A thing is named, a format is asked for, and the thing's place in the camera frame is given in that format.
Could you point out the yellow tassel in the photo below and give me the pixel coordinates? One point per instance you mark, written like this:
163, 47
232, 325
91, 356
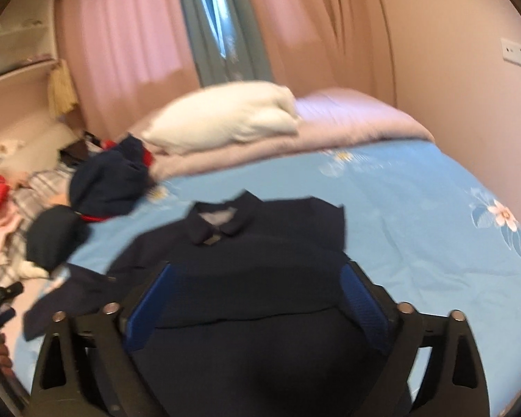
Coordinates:
62, 91

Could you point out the white pillow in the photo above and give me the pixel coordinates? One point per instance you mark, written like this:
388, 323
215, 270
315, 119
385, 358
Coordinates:
225, 117

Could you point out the navy garment with red trim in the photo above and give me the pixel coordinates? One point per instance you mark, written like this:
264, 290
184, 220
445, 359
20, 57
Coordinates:
108, 182

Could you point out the white wall socket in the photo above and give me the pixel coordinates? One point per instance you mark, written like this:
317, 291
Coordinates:
519, 55

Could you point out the navy collared shirt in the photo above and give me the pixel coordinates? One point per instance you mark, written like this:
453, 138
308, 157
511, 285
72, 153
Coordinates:
265, 260

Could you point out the pink curtain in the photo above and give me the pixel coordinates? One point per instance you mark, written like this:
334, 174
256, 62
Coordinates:
126, 43
308, 26

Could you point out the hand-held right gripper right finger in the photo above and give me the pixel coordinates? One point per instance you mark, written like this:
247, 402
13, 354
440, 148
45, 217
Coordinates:
367, 308

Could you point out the folded pink quilt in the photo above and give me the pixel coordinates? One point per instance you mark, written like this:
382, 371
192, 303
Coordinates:
356, 117

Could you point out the crumpled dark navy garment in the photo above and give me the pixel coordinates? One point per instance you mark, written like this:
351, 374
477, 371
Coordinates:
56, 239

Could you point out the white shelf unit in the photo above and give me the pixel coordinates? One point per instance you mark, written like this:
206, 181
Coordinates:
17, 95

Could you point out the blue floral bed sheet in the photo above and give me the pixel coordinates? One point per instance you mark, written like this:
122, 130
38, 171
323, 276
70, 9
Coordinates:
417, 208

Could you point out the white cloth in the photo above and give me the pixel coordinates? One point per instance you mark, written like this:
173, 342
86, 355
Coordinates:
32, 271

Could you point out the pink cloth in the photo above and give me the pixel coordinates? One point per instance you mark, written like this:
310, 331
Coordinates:
0, 234

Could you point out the grey plaid cloth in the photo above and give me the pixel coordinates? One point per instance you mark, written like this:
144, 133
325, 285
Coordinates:
39, 191

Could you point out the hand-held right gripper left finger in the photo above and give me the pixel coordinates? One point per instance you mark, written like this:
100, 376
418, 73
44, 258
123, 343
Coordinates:
150, 308

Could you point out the grey-blue curtain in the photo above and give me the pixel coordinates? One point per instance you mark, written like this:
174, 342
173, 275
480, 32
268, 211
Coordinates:
243, 34

